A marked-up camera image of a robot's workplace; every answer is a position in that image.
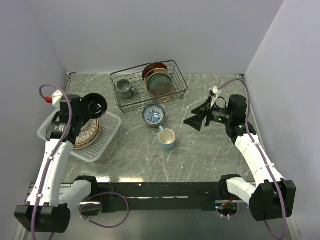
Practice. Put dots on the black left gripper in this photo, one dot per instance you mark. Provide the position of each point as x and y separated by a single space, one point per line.
85 114

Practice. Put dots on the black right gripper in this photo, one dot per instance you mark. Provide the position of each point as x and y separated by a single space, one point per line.
196 121

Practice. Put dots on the white bottom plate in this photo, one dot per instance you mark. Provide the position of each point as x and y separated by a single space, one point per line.
88 134

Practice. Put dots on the black brown bowl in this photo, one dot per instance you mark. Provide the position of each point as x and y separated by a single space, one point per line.
95 105

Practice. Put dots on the blue speckled bowl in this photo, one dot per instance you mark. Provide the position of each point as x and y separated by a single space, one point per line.
153 113

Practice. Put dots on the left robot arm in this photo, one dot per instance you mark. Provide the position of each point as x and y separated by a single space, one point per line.
47 210

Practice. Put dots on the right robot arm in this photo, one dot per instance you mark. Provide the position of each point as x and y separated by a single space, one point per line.
272 196

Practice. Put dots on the white plastic bin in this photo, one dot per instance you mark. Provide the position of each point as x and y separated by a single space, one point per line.
108 127

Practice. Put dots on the light blue mug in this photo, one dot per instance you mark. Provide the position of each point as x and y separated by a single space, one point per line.
166 137

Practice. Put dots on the clear pink glass plate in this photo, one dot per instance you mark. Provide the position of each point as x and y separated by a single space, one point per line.
162 90

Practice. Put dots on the teal plate in rack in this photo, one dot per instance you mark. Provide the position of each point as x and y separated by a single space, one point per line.
158 79

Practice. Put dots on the grey green mug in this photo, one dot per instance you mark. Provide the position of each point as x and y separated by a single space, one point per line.
125 90

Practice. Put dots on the cream plate in rack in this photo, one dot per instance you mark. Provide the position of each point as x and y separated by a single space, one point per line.
155 72

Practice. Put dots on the red plate in rack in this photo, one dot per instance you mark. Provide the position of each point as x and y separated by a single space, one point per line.
154 66

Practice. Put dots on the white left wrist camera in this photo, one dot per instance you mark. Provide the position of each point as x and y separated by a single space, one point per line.
54 99

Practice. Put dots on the black wire dish rack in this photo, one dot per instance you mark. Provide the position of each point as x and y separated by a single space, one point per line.
142 99

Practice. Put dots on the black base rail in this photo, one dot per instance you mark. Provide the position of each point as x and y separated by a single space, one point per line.
155 196

